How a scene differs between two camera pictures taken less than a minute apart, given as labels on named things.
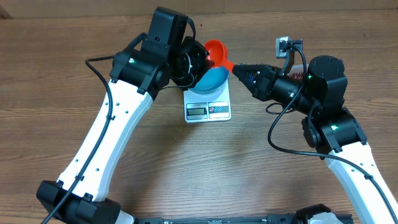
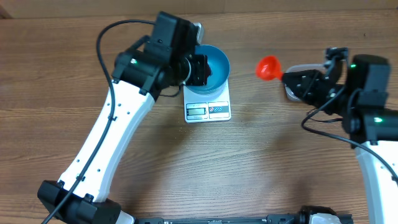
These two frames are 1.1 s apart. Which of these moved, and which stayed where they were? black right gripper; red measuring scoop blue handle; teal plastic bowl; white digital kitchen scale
Moved: black right gripper; red measuring scoop blue handle
Stayed: teal plastic bowl; white digital kitchen scale
